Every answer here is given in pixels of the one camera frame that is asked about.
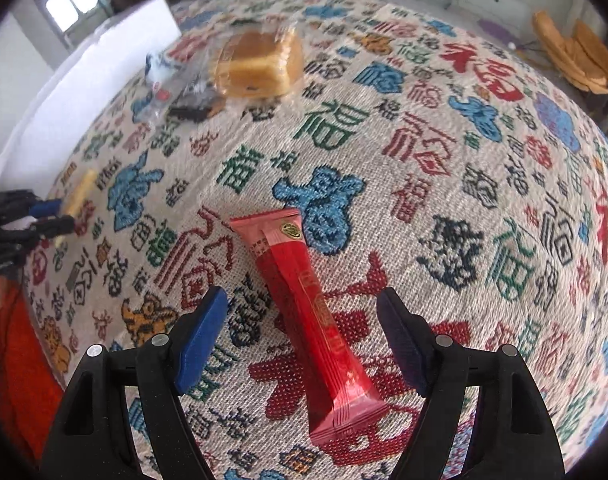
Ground blue white triangular packet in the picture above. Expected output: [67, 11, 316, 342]
[133, 52, 185, 121]

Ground red snack packet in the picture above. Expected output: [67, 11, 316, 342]
[229, 208, 389, 447]

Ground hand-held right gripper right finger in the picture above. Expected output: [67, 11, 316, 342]
[376, 287, 567, 480]

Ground orange lounge chair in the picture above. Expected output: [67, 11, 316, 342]
[531, 10, 608, 93]

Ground cream long snack packet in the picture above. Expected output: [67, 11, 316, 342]
[63, 169, 100, 221]

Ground dark chocolate packet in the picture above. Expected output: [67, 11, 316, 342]
[169, 96, 228, 123]

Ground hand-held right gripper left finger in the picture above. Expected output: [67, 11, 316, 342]
[41, 286, 229, 480]

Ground balcony window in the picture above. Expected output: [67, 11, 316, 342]
[31, 0, 110, 46]

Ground white board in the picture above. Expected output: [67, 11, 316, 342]
[0, 0, 182, 181]

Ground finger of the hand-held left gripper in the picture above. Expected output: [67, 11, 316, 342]
[0, 215, 77, 251]
[0, 190, 64, 221]

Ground bagged sliced bread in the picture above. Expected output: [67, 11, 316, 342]
[209, 25, 305, 98]

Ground orange fuzzy cloth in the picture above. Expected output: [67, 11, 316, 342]
[0, 285, 67, 466]

